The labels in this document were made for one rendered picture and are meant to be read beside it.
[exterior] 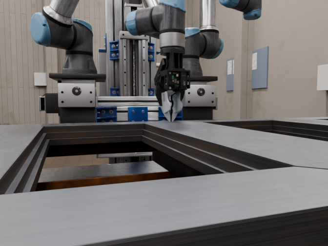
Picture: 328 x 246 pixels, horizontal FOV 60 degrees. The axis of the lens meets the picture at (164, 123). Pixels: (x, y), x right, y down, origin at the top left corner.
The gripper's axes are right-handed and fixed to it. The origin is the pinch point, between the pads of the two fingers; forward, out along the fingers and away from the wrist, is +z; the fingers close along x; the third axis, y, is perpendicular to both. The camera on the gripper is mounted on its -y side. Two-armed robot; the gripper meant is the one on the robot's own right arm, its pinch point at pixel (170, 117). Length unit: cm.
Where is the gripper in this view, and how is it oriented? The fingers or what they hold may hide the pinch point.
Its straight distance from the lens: 87.1
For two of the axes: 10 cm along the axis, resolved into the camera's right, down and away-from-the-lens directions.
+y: 3.3, 0.7, -9.4
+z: 0.0, 10.0, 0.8
